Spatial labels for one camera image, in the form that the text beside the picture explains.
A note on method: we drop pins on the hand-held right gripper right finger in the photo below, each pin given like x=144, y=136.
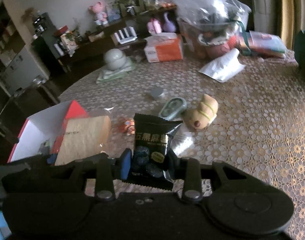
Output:
x=173, y=166

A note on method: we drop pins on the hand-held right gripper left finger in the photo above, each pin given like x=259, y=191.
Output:
x=126, y=163

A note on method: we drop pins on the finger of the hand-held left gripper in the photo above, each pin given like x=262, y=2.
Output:
x=22, y=171

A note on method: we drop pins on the silver foil wrapper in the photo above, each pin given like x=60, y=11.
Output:
x=183, y=142

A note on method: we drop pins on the black snack packet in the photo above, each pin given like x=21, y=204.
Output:
x=150, y=137

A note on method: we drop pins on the small orange candy wrapper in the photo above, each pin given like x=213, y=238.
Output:
x=127, y=127

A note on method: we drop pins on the red cardboard box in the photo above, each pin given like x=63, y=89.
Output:
x=42, y=127

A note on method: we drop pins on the packed bread slice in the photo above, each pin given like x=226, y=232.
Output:
x=82, y=137

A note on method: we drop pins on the tan hamster plush toy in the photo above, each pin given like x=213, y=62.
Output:
x=201, y=112

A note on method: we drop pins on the green oval case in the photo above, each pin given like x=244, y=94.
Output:
x=172, y=108

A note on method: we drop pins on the grey round tin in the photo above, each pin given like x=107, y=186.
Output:
x=157, y=93

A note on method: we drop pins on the green folded cloth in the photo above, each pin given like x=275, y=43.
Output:
x=110, y=75

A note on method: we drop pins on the white cupboard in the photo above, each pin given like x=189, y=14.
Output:
x=22, y=70

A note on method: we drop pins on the grey-green lidded bowl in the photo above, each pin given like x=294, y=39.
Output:
x=116, y=58

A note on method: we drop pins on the white paper pouch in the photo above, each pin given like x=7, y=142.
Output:
x=222, y=67

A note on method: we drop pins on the orange tissue box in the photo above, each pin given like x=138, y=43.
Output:
x=165, y=50

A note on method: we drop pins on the wooden television cabinet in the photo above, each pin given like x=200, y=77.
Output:
x=92, y=50

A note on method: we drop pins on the white bottle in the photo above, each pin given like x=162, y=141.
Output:
x=58, y=48

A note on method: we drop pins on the white router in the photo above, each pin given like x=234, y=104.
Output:
x=125, y=35

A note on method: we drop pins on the small cardboard box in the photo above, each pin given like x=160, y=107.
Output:
x=96, y=37

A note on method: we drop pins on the floral gift bag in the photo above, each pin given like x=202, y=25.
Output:
x=68, y=41

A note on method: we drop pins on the pink toy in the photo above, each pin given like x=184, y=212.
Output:
x=154, y=26

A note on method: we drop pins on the purple gourd toy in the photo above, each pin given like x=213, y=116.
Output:
x=170, y=23

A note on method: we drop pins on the red flat box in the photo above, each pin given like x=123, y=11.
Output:
x=61, y=31

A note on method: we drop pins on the pink plush pig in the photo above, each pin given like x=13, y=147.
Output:
x=100, y=13

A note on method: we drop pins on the stack of paper booklets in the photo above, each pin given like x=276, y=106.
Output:
x=265, y=43

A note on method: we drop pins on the pile of clear plastic bags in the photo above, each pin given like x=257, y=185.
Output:
x=207, y=7

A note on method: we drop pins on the yellow curtain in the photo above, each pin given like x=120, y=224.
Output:
x=287, y=12

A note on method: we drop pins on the blue picture frame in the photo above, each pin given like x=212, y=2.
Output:
x=113, y=11

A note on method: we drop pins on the wooden picture frame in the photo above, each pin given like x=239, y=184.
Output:
x=136, y=5

